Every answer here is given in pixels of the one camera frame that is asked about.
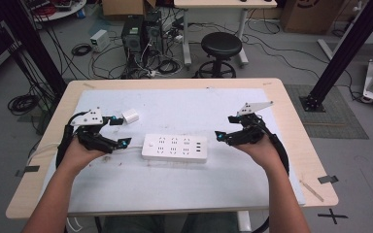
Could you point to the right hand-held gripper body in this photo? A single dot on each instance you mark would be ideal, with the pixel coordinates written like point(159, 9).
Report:
point(251, 133)

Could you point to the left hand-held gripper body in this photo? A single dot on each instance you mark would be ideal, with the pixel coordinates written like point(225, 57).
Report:
point(89, 119)

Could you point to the white plug adapter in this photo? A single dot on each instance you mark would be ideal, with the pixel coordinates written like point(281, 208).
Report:
point(130, 116)

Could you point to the white power strip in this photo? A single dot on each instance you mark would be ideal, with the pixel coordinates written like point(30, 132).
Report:
point(175, 148)

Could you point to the person's right hand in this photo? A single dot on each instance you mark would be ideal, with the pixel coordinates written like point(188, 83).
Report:
point(261, 152)

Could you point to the person's left hand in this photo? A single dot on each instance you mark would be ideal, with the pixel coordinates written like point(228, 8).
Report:
point(76, 155)

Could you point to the light wooden table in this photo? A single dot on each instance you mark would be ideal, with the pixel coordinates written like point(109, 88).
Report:
point(298, 142)

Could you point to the white table mat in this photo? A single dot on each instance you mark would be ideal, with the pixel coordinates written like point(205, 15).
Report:
point(175, 187)

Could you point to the black round stool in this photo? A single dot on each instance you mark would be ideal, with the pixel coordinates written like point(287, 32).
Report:
point(221, 44)

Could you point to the black tape strip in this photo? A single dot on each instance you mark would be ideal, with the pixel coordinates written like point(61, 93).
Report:
point(328, 179)
point(30, 169)

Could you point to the white bench power supply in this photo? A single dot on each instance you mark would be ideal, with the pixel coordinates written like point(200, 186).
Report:
point(99, 39)

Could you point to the thin wooden stick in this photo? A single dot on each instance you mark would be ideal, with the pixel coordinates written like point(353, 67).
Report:
point(311, 191)

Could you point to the black computer tower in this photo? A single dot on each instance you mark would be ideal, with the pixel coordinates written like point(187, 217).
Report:
point(132, 39)
point(153, 30)

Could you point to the grey floor mat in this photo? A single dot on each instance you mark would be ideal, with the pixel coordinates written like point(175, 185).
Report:
point(336, 123)

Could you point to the black metal stand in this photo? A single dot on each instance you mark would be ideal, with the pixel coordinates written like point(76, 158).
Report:
point(346, 48)
point(34, 45)

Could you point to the person's legs in dark pants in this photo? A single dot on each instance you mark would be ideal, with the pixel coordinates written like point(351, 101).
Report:
point(175, 224)

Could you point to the round white table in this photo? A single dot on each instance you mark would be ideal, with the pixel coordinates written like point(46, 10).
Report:
point(58, 9)

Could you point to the brown cardboard box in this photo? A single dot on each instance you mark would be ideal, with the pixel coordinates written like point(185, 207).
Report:
point(311, 14)
point(123, 6)

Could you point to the black tape cross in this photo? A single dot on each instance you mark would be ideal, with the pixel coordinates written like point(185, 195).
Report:
point(332, 216)

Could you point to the white-legged desk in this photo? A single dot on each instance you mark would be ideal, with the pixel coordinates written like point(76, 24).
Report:
point(223, 3)

